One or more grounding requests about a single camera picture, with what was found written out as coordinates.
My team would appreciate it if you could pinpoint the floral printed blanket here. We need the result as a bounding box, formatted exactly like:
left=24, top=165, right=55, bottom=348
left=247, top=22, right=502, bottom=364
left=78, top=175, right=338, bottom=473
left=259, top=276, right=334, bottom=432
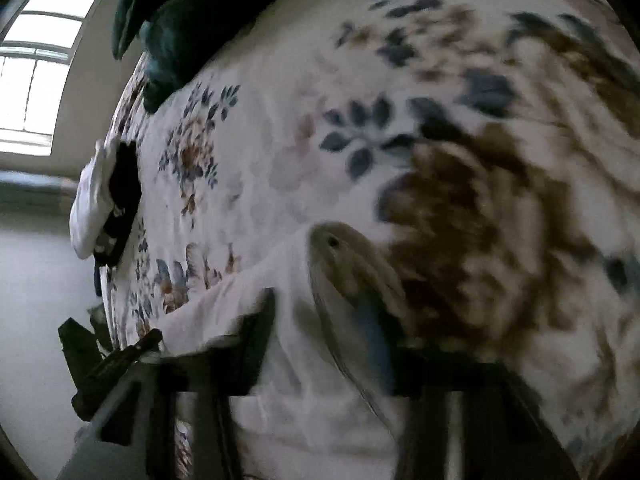
left=99, top=0, right=640, bottom=480

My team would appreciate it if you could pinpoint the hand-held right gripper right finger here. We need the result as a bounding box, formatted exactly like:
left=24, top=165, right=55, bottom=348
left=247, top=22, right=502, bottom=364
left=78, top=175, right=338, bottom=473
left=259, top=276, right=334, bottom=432
left=350, top=300, right=583, bottom=480

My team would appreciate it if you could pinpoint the black cloth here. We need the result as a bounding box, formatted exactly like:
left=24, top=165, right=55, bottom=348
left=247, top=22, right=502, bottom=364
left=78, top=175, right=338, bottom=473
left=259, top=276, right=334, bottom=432
left=93, top=141, right=144, bottom=267

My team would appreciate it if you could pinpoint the white small garment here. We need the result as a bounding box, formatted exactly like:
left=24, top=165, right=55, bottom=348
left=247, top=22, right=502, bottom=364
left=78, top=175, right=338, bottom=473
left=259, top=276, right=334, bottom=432
left=159, top=221, right=418, bottom=480

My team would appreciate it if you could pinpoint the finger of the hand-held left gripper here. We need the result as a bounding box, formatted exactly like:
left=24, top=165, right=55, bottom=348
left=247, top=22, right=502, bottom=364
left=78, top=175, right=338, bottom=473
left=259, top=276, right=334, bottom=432
left=71, top=329, right=164, bottom=420
left=57, top=317, right=107, bottom=386

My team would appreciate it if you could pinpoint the dark teal pillow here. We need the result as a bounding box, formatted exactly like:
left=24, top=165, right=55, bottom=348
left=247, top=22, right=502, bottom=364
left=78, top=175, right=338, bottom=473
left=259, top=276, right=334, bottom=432
left=112, top=0, right=331, bottom=115

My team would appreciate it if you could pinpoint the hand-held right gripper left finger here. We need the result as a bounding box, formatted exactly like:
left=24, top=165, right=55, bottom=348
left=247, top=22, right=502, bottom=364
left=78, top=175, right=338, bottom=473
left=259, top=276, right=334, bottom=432
left=57, top=287, right=278, bottom=480

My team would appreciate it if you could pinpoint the bright window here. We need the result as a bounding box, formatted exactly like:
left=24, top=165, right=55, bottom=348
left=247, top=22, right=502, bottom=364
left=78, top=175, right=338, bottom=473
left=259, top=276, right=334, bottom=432
left=0, top=0, right=104, bottom=157

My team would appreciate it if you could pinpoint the white crumpled cloth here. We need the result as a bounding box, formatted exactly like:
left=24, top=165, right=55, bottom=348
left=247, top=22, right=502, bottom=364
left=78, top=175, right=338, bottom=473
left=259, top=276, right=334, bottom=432
left=69, top=139, right=120, bottom=261

